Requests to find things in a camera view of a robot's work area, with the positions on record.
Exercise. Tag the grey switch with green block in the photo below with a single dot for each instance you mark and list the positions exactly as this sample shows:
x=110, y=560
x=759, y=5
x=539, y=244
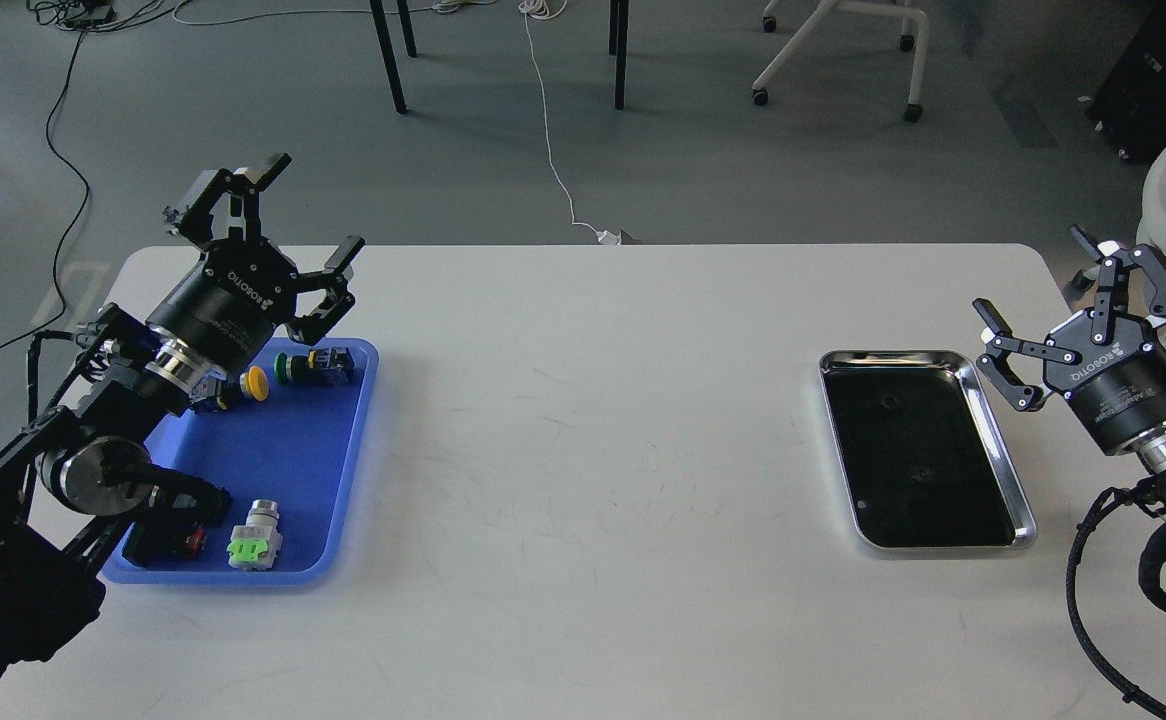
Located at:
x=256, y=544

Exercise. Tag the black cabinet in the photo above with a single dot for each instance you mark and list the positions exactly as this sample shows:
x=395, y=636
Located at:
x=1130, y=107

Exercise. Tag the silver metal tray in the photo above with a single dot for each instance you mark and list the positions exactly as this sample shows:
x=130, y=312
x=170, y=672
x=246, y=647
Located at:
x=924, y=465

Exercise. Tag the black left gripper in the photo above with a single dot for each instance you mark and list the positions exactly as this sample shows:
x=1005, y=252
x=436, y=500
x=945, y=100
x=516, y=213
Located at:
x=229, y=305

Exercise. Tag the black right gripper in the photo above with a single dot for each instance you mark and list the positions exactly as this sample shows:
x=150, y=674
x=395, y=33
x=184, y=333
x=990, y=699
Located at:
x=1119, y=384

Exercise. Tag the yellow push button switch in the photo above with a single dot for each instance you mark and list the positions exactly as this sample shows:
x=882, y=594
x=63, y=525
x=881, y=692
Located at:
x=217, y=394

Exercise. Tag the black red switch block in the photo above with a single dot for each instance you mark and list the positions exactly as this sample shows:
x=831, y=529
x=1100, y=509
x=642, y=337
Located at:
x=158, y=541

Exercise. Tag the blue plastic tray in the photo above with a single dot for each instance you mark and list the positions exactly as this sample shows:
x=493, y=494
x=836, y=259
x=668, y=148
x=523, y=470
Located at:
x=299, y=448

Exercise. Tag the green push button switch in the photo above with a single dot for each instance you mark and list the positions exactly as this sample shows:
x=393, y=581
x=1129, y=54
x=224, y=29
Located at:
x=320, y=367

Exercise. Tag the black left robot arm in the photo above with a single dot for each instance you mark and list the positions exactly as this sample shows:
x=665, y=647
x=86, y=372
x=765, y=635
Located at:
x=75, y=479

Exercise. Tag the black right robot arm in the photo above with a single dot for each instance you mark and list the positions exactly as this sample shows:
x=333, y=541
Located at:
x=1016, y=369

